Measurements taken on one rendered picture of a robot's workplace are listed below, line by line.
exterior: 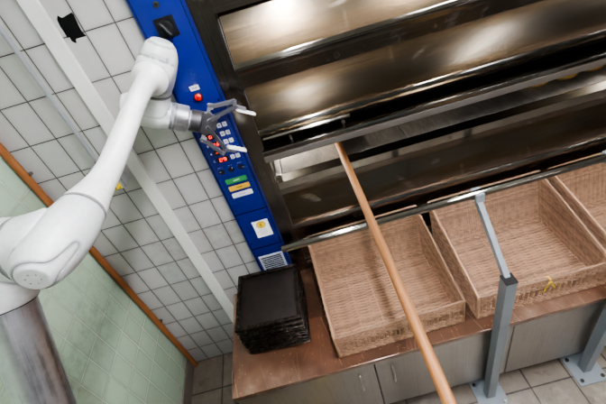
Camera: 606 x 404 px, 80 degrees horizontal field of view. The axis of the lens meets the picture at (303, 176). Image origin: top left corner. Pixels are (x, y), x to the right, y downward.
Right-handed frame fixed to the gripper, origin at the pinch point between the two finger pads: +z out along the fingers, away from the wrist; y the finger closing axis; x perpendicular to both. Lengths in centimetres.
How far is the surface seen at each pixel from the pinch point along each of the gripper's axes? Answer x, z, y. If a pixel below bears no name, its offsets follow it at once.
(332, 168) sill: -9.1, 42.3, 10.2
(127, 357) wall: -17, -26, 120
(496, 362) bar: 46, 117, 67
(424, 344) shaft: 73, 37, 27
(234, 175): -13.3, 2.4, 21.8
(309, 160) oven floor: -20.4, 36.1, 11.9
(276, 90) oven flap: -7.2, 8.7, -15.9
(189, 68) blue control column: -5.5, -22.7, -16.0
